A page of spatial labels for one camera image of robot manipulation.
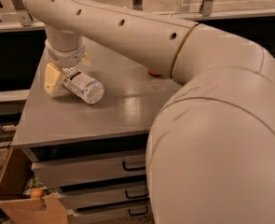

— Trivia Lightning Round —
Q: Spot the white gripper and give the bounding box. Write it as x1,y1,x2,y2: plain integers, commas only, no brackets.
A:
44,25,91,96

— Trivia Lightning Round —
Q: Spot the clear plastic water bottle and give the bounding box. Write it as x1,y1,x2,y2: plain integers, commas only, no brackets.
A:
62,67,104,105

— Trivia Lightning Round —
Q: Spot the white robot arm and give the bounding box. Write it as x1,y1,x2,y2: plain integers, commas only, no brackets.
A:
23,0,275,224

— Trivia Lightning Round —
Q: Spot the red apple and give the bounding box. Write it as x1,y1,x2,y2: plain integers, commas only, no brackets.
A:
147,68,161,77

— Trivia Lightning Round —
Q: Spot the grey drawer cabinet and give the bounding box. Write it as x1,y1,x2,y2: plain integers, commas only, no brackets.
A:
13,42,179,213

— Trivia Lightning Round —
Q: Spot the top grey drawer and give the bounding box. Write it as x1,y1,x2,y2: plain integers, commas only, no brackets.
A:
32,149,145,188

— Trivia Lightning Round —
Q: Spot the grey drawer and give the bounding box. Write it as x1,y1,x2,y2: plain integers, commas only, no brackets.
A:
74,201,151,224
58,181,148,210
32,149,145,188

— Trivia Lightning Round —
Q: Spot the green packet in box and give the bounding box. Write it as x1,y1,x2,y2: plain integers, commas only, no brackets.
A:
22,175,47,197

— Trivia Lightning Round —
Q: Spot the orange fruit in box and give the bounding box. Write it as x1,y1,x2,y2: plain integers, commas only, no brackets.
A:
30,188,45,199

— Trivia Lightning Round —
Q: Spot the middle grey drawer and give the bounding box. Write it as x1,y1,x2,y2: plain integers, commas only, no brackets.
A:
58,181,148,210

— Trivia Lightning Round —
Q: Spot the cardboard box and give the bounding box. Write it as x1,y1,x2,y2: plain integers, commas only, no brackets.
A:
0,147,68,224

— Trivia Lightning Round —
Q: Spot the bottom grey drawer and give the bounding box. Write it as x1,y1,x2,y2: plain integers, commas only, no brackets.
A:
74,201,151,224

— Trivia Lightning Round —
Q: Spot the metal railing frame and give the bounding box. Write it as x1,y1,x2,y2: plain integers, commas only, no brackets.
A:
0,0,275,33

